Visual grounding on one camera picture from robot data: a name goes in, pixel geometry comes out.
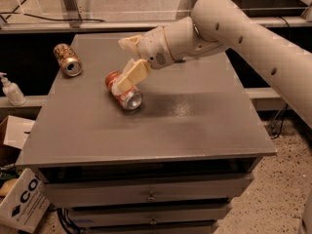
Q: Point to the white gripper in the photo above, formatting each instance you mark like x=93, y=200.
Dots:
x=152, y=51

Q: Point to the red coke can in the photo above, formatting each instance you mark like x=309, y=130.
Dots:
x=130, y=97

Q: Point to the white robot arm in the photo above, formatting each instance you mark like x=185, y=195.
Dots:
x=213, y=27

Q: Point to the brown gold soda can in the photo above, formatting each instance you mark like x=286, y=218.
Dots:
x=67, y=59

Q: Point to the grey drawer cabinet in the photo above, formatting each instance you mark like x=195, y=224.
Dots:
x=172, y=166

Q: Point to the white pump dispenser bottle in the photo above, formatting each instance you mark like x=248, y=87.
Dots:
x=12, y=91

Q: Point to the brown open cardboard box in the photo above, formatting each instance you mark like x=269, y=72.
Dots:
x=14, y=132

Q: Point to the white cardboard box with print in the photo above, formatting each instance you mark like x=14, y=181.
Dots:
x=24, y=204

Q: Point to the grey metal railing frame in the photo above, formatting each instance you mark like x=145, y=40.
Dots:
x=24, y=16

